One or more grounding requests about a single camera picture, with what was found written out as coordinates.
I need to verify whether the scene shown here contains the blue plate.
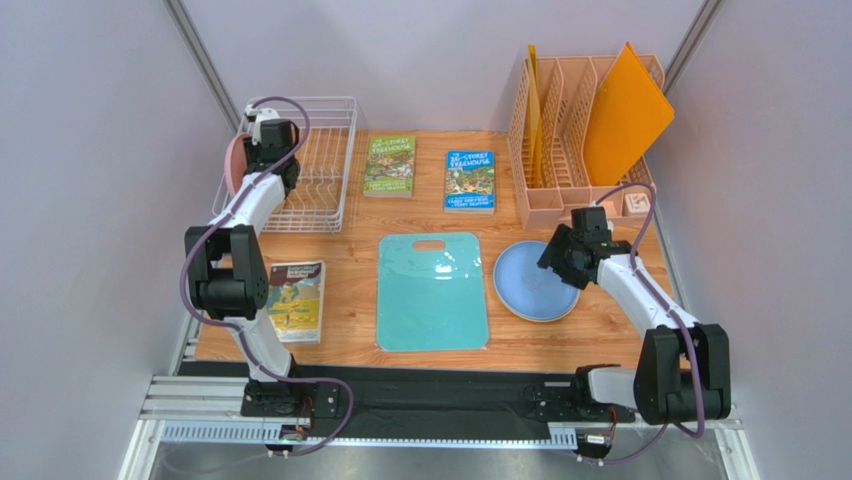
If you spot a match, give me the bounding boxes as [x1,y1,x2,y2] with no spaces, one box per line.
[493,240,580,299]

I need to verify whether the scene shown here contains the yellow bear plate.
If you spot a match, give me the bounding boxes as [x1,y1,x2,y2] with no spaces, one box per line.
[500,292,580,323]

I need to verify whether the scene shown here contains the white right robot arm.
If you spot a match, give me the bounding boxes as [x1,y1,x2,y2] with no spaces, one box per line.
[537,206,732,425]

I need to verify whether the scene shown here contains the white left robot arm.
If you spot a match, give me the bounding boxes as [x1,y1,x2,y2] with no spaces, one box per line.
[181,113,302,406]

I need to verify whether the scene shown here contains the pink plate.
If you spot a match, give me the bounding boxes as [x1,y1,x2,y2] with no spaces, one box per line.
[224,133,252,197]

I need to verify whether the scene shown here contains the blue 26-Storey Treehouse book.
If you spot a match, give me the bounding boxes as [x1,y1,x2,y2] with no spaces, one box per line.
[443,150,496,215]

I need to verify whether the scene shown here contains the green 65-Storey Treehouse book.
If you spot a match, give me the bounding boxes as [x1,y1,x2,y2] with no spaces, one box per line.
[362,135,416,198]

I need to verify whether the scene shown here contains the pink plastic desk organizer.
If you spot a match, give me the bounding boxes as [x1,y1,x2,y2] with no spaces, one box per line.
[507,54,667,232]

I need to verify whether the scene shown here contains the teal cutting board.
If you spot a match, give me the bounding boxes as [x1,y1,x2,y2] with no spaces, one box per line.
[376,232,489,353]

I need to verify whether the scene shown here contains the thin orange folder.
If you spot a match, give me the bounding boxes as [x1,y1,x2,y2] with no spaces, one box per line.
[527,44,542,188]

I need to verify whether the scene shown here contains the Brideshead Revisited paperback book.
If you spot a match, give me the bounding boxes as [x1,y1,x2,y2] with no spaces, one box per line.
[267,260,326,344]

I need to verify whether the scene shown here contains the black base mat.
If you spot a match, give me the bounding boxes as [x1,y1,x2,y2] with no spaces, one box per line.
[176,362,637,441]

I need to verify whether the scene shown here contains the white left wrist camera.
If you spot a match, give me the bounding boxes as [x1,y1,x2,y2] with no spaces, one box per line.
[244,105,281,145]

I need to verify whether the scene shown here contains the white wire dish rack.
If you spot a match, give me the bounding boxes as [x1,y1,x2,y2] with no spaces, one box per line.
[209,96,359,235]

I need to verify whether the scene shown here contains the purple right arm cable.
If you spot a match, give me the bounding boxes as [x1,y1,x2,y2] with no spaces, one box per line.
[576,182,707,466]

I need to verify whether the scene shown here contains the aluminium frame rail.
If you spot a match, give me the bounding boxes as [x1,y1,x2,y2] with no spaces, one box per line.
[116,372,760,480]

